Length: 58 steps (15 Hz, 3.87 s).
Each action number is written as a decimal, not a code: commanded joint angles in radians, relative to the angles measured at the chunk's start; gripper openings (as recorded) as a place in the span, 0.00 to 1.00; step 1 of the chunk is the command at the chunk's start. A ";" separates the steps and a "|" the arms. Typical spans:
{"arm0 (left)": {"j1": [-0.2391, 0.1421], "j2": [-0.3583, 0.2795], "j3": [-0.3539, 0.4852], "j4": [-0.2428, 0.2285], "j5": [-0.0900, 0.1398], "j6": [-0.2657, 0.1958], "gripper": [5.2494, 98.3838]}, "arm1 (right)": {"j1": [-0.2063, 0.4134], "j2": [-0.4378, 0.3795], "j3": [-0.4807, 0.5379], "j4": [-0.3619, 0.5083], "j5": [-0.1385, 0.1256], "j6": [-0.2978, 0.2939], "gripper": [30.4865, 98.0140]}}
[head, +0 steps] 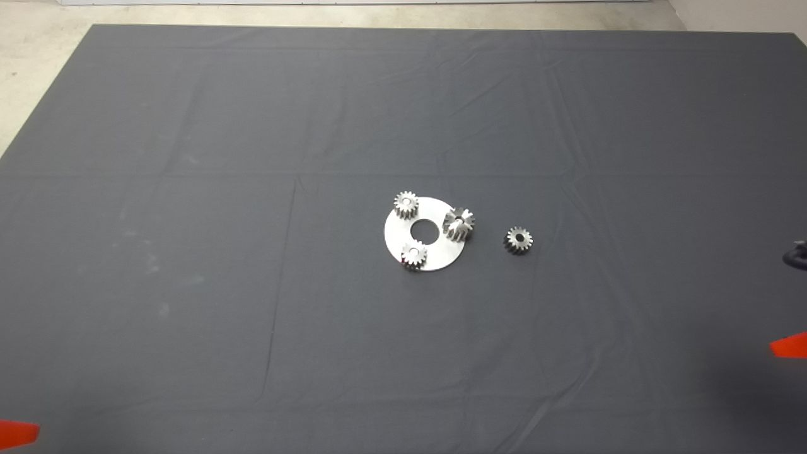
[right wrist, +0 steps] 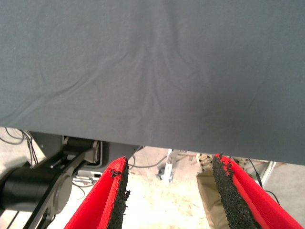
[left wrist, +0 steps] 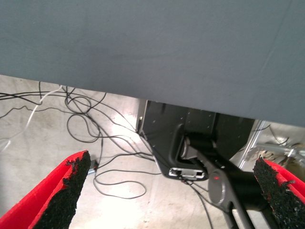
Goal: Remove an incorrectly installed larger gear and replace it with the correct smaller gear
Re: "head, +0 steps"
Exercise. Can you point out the round metal plate with hole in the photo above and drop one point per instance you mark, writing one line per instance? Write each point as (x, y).
(441, 255)

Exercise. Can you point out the dark grey table cloth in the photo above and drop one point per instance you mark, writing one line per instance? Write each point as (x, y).
(189, 252)

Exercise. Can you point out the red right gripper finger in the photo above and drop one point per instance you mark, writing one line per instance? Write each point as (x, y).
(791, 345)

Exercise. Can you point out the small dark steel gear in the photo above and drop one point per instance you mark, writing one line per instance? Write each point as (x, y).
(512, 244)

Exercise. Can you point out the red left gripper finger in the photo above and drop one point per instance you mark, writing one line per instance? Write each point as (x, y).
(16, 434)

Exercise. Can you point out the larger steel bevel gear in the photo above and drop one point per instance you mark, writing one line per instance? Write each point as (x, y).
(459, 224)

